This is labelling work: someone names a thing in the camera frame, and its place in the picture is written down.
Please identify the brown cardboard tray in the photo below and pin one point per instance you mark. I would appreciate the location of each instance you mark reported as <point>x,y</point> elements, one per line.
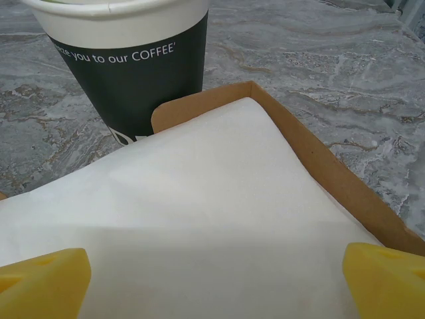
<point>299,133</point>

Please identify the black white paper cup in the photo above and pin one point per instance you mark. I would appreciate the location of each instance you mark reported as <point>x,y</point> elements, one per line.
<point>133,86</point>

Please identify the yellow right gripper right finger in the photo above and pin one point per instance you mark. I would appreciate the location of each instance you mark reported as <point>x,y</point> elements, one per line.
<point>385,285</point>

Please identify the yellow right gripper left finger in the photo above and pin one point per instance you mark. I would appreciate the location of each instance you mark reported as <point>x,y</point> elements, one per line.
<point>43,285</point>

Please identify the white paper sheet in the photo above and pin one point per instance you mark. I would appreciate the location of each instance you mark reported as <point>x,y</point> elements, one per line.
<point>199,199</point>

